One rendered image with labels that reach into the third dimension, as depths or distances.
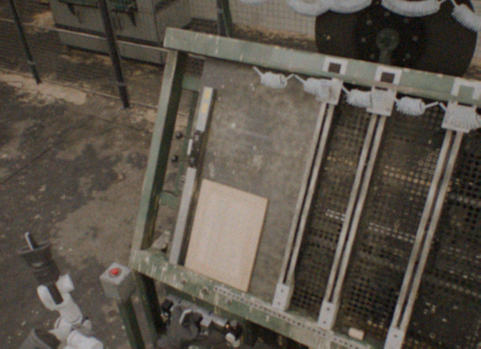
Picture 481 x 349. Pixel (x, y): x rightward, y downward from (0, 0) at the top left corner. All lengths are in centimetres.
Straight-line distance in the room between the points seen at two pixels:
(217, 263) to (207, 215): 25
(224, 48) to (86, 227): 246
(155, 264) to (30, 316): 143
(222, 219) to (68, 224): 223
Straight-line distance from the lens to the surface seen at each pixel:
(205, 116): 257
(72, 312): 223
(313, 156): 231
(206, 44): 254
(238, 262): 258
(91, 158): 527
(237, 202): 253
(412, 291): 229
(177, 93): 274
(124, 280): 273
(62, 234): 449
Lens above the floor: 292
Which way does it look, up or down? 38 degrees down
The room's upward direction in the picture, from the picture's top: 4 degrees counter-clockwise
